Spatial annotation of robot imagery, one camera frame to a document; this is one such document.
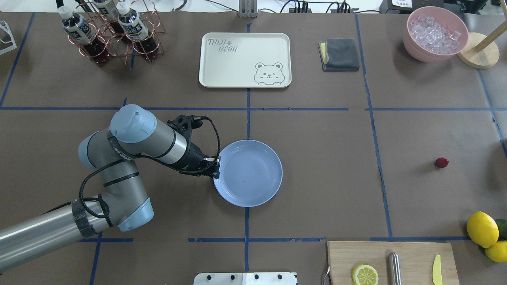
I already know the grey yellow folded cloth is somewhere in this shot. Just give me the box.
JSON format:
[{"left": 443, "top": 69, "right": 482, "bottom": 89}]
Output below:
[{"left": 318, "top": 38, "right": 360, "bottom": 72}]

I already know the steel muddler black tip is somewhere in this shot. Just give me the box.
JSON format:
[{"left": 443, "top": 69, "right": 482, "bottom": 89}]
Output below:
[{"left": 387, "top": 252, "right": 402, "bottom": 285}]

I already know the white wire cup rack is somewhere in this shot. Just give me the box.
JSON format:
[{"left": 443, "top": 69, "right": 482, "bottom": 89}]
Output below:
[{"left": 0, "top": 20, "right": 17, "bottom": 55}]

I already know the green avocado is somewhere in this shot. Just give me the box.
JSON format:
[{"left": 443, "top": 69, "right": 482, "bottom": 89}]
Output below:
[{"left": 495, "top": 218, "right": 507, "bottom": 241}]

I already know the tea bottle left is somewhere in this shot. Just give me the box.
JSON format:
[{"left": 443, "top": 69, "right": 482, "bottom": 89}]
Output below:
[{"left": 57, "top": 6, "right": 109, "bottom": 66}]

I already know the cream bear tray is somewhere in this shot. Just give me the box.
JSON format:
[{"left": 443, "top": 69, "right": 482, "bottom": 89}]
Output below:
[{"left": 198, "top": 32, "right": 292, "bottom": 88}]

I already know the tea bottle right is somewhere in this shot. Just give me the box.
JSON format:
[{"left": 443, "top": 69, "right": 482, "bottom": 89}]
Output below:
[{"left": 116, "top": 1, "right": 159, "bottom": 61}]

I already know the yellow plastic knife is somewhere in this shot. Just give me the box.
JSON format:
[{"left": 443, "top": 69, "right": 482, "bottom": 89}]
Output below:
[{"left": 432, "top": 254, "right": 442, "bottom": 285}]

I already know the tea bottle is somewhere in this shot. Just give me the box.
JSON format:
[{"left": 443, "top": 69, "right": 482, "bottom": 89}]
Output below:
[
  {"left": 92, "top": 0, "right": 129, "bottom": 43},
  {"left": 116, "top": 1, "right": 159, "bottom": 61},
  {"left": 57, "top": 6, "right": 109, "bottom": 66}
]

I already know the wooden cutting board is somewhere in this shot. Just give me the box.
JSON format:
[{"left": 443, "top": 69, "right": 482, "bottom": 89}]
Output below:
[{"left": 327, "top": 241, "right": 460, "bottom": 285}]

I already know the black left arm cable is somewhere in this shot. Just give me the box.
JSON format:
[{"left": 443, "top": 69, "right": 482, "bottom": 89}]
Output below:
[{"left": 79, "top": 116, "right": 221, "bottom": 218}]

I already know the wooden paper towel stand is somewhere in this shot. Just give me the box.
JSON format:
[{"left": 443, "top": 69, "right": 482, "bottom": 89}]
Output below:
[{"left": 457, "top": 21, "right": 507, "bottom": 69}]

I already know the yellow lemon front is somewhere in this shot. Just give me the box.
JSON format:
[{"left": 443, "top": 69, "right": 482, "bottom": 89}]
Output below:
[{"left": 466, "top": 211, "right": 499, "bottom": 249}]

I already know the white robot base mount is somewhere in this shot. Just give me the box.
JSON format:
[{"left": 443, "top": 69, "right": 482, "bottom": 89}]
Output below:
[{"left": 193, "top": 271, "right": 298, "bottom": 285}]

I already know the red strawberry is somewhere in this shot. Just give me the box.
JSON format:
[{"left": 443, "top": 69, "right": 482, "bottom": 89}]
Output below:
[{"left": 434, "top": 157, "right": 449, "bottom": 168}]

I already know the pink ice bowl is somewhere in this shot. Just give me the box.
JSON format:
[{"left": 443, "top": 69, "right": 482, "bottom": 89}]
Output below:
[{"left": 403, "top": 6, "right": 469, "bottom": 63}]

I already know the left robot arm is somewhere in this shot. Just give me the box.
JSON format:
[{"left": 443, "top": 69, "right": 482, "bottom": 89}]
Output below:
[{"left": 0, "top": 104, "right": 221, "bottom": 272}]

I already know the yellow lemon back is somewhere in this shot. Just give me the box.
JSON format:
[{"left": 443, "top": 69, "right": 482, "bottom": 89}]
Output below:
[{"left": 484, "top": 241, "right": 507, "bottom": 263}]

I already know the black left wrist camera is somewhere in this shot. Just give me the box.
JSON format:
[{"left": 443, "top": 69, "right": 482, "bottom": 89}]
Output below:
[{"left": 166, "top": 115, "right": 203, "bottom": 140}]

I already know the copper wire bottle rack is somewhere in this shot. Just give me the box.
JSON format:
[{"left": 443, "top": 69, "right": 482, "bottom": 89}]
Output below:
[{"left": 72, "top": 0, "right": 166, "bottom": 67}]

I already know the blue plate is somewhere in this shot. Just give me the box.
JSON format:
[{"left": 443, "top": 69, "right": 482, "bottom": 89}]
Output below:
[{"left": 213, "top": 140, "right": 283, "bottom": 207}]

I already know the tea bottle lower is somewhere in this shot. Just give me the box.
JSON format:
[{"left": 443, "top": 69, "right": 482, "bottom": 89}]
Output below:
[{"left": 92, "top": 0, "right": 129, "bottom": 43}]

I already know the yellow lemon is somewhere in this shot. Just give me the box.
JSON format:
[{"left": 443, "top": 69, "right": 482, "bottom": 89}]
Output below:
[
  {"left": 466, "top": 211, "right": 499, "bottom": 249},
  {"left": 484, "top": 241, "right": 507, "bottom": 263}
]

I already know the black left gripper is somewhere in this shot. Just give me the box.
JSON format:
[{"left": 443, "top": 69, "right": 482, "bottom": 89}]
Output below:
[{"left": 176, "top": 142, "right": 220, "bottom": 179}]

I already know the half lemon slice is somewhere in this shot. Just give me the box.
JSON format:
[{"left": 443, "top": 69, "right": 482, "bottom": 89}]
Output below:
[{"left": 351, "top": 264, "right": 379, "bottom": 285}]

